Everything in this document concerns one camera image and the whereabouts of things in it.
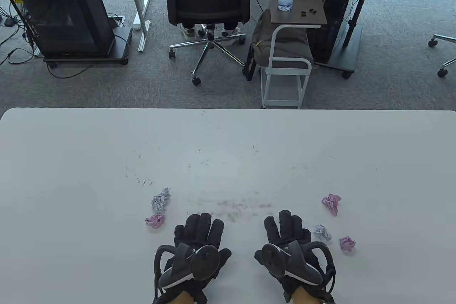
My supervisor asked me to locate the black glass computer case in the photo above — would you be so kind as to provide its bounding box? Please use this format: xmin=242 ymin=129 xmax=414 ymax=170
xmin=4 ymin=0 xmax=116 ymax=58

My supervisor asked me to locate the pink paper invoice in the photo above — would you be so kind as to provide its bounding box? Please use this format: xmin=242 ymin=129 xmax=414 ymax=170
xmin=145 ymin=213 xmax=166 ymax=230
xmin=321 ymin=194 xmax=342 ymax=217
xmin=339 ymin=236 xmax=357 ymax=255

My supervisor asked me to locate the black standing desk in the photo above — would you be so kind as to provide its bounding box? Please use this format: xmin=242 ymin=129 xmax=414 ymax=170
xmin=313 ymin=0 xmax=399 ymax=79

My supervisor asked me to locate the black and grey hand controller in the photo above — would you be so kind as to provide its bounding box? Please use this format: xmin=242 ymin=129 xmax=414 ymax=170
xmin=159 ymin=243 xmax=221 ymax=288
xmin=261 ymin=241 xmax=319 ymax=286

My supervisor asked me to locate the person's right hand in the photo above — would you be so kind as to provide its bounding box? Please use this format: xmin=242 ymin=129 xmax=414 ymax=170
xmin=254 ymin=210 xmax=335 ymax=304

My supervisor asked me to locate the person's left forearm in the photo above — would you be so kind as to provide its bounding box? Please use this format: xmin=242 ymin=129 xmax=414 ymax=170
xmin=167 ymin=290 xmax=197 ymax=304

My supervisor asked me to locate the black wheeled platform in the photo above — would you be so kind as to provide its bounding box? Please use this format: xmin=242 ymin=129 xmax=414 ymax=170
xmin=43 ymin=27 xmax=133 ymax=68

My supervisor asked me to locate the brown side table white frame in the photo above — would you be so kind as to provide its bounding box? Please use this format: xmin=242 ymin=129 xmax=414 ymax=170
xmin=261 ymin=0 xmax=327 ymax=109

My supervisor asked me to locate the chrome chair base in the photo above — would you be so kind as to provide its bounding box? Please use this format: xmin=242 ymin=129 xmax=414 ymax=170
xmin=427 ymin=34 xmax=456 ymax=78

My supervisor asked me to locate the long black floor cable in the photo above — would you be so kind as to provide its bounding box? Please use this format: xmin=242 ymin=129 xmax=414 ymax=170
xmin=46 ymin=42 xmax=130 ymax=79

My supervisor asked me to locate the grey fabric bag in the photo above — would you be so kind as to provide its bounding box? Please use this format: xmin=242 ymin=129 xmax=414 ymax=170
xmin=244 ymin=10 xmax=314 ymax=82

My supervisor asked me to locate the white paper invoice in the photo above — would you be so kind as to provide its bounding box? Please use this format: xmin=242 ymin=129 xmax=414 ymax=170
xmin=313 ymin=225 xmax=332 ymax=241
xmin=150 ymin=187 xmax=171 ymax=213

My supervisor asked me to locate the person's left hand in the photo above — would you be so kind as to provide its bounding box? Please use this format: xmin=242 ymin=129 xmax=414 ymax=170
xmin=157 ymin=213 xmax=232 ymax=304

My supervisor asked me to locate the black floor cable tangle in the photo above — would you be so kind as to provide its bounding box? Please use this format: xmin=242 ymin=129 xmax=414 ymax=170
xmin=0 ymin=0 xmax=46 ymax=66

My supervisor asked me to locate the black computer tower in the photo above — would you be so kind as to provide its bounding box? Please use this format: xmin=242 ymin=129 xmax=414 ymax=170
xmin=306 ymin=0 xmax=360 ymax=64

